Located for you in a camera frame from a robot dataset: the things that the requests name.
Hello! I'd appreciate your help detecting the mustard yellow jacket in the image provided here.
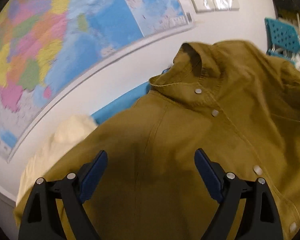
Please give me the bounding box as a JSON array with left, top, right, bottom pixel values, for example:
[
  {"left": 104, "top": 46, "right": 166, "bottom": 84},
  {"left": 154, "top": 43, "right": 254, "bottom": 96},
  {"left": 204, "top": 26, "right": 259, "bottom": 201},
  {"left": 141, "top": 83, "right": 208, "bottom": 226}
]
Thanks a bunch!
[{"left": 13, "top": 39, "right": 300, "bottom": 240}]

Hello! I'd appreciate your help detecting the cream white garment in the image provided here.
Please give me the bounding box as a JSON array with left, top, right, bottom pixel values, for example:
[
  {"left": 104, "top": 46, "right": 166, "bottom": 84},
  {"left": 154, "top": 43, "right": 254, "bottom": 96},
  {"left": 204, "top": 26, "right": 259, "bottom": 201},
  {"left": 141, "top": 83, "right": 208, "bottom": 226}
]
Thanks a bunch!
[{"left": 16, "top": 115, "right": 98, "bottom": 204}]

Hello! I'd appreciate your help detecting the blue bed sheet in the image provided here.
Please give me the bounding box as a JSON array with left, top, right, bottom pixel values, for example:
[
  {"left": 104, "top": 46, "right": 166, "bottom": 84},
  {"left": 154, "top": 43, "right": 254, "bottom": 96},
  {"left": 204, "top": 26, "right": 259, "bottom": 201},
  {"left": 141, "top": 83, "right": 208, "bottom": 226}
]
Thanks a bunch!
[{"left": 91, "top": 67, "right": 172, "bottom": 126}]

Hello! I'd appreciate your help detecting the teal plastic basket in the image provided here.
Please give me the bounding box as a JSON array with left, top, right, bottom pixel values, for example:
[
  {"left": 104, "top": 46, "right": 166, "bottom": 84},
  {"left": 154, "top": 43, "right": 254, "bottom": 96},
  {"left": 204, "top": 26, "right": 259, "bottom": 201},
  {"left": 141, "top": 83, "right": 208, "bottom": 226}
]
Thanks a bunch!
[{"left": 264, "top": 18, "right": 300, "bottom": 65}]

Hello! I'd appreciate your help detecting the colourful wall map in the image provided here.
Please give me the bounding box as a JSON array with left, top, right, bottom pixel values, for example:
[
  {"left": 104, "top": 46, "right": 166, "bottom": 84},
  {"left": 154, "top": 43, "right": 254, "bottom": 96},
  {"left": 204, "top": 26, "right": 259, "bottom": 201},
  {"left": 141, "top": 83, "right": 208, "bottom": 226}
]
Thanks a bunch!
[{"left": 0, "top": 0, "right": 192, "bottom": 161}]

